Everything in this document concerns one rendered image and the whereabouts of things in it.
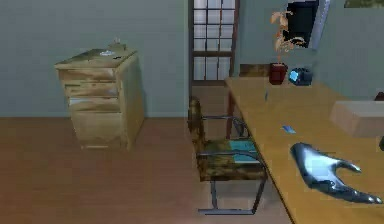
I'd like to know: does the small grey object on drawers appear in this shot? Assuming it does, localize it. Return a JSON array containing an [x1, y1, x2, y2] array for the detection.
[[107, 37, 128, 52]]

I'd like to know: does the orange plant in red pot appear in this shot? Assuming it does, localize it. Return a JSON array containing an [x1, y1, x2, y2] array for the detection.
[[268, 9, 306, 86]]

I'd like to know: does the wooden chest of drawers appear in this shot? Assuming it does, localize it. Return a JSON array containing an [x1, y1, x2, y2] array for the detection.
[[54, 48, 146, 151]]

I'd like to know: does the tan cardboard box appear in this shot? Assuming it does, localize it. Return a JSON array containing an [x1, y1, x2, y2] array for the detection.
[[329, 99, 384, 138]]

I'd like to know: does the teal book on chair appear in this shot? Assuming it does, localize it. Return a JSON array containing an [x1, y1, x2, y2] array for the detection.
[[229, 139, 261, 164]]

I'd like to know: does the black framed window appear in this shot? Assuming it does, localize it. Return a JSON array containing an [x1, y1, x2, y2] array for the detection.
[[285, 0, 332, 50]]

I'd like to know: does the wooden desk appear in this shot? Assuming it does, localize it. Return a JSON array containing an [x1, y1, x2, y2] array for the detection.
[[224, 76, 384, 224]]

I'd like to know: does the brown framed window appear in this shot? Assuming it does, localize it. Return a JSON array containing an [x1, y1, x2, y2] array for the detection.
[[187, 0, 241, 87]]

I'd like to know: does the brown chair with metal frame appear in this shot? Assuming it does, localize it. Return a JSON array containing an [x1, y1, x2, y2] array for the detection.
[[187, 95, 268, 216]]

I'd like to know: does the framed wall picture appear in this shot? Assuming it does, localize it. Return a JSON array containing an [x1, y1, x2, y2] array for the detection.
[[343, 0, 384, 9]]

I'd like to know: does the black alarm clock blue face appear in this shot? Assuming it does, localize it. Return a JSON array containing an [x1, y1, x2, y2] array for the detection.
[[287, 67, 314, 87]]

